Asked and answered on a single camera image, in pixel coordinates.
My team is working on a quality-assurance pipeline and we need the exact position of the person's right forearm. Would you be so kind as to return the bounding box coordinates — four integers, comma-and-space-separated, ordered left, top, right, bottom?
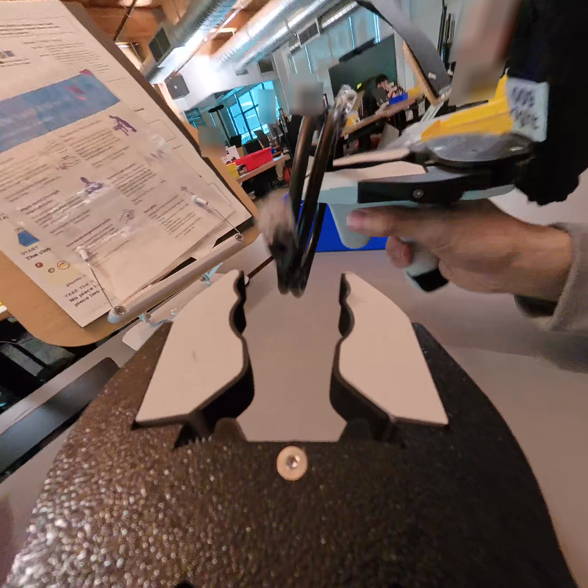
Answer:
514, 223, 588, 334

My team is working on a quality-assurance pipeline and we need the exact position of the printed instruction sheet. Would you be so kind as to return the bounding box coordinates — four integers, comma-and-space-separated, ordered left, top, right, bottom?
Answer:
0, 0, 251, 328

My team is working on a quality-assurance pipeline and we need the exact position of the long silver ventilation duct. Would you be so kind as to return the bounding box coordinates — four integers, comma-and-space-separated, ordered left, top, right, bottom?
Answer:
142, 0, 331, 83

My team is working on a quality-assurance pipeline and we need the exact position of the blue storage bin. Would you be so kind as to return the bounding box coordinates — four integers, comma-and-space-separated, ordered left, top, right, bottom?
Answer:
282, 193, 389, 252

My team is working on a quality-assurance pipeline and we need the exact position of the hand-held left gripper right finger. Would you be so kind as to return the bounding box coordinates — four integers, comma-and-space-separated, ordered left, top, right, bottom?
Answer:
329, 273, 450, 439

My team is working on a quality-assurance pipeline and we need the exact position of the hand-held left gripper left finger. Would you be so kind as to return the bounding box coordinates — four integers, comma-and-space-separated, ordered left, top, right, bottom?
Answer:
134, 269, 255, 437

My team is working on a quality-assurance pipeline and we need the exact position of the person's right hand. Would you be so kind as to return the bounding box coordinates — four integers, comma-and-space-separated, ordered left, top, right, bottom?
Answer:
347, 201, 575, 305

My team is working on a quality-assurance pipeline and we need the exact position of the black cable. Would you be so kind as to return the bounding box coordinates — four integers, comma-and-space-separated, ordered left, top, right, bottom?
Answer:
268, 87, 360, 298

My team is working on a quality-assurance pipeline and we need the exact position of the black monitor screen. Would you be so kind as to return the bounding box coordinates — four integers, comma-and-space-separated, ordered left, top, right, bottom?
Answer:
328, 34, 398, 108

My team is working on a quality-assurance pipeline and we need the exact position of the instruction sheet on stand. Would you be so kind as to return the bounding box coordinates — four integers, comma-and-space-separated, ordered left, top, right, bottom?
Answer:
0, 0, 260, 350

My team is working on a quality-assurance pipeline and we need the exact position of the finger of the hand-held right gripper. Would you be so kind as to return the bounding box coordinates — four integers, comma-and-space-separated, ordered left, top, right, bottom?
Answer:
333, 146, 416, 168
317, 166, 428, 203

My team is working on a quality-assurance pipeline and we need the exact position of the grey desk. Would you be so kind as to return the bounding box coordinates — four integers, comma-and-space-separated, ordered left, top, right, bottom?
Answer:
0, 250, 588, 588

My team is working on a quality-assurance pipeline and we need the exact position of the grey angled bar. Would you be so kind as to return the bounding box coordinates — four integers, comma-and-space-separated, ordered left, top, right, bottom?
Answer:
356, 0, 453, 95

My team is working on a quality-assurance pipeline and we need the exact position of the red storage bin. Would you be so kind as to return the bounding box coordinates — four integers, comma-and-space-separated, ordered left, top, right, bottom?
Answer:
234, 148, 275, 173

